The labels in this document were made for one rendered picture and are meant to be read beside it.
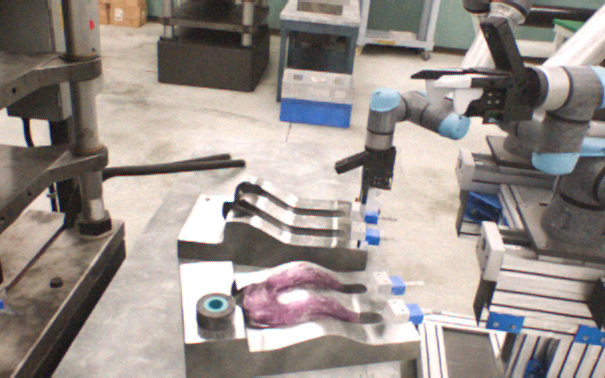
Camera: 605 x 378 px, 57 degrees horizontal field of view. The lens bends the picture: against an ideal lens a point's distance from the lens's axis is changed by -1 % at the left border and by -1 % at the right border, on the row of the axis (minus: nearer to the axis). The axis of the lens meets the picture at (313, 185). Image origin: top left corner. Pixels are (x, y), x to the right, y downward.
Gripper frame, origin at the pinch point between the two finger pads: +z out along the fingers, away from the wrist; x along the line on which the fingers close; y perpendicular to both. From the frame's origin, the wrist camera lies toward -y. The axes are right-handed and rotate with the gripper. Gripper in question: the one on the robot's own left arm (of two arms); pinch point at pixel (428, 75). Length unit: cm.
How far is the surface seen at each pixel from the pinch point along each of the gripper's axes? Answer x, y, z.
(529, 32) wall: 560, 30, -492
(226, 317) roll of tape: 18, 50, 28
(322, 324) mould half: 17, 54, 8
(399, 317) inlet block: 19, 56, -11
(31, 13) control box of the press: 88, -3, 64
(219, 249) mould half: 57, 54, 22
